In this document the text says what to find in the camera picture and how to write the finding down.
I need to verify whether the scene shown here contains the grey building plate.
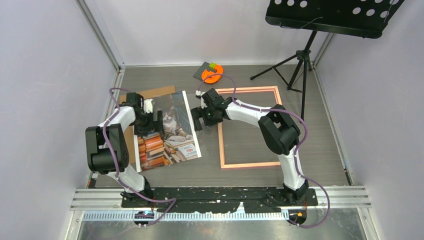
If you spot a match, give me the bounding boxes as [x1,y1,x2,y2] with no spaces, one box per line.
[193,62,210,81]

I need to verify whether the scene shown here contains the cat and books photo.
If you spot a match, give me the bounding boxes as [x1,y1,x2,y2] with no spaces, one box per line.
[134,90,202,173]

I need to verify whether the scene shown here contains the pink wooden picture frame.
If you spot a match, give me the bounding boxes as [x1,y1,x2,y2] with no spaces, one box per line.
[217,85,282,169]

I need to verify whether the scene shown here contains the orange plastic ring piece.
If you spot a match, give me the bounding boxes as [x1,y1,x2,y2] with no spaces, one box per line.
[201,64,224,85]

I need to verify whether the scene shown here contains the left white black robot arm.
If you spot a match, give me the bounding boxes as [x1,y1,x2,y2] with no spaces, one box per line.
[85,92,164,207]

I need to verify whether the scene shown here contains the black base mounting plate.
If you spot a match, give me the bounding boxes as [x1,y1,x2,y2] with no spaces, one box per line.
[120,186,318,214]

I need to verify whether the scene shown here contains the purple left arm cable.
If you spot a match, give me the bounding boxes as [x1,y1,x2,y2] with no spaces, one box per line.
[101,87,177,228]

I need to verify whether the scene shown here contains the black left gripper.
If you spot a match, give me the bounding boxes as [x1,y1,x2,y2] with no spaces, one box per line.
[132,110,164,138]

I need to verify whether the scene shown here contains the black music stand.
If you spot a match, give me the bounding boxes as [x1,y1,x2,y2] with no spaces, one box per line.
[249,0,406,121]

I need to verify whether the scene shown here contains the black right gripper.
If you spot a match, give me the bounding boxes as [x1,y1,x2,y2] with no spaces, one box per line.
[190,105,223,133]

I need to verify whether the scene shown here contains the aluminium rail front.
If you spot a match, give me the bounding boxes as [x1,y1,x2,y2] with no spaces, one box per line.
[70,186,371,222]

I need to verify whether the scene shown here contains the green toy brick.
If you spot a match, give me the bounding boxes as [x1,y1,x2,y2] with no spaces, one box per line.
[209,62,216,71]

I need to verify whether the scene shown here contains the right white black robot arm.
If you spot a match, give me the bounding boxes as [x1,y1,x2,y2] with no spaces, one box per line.
[190,88,309,205]

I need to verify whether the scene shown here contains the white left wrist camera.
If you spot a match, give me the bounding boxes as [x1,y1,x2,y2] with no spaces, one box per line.
[142,98,154,114]

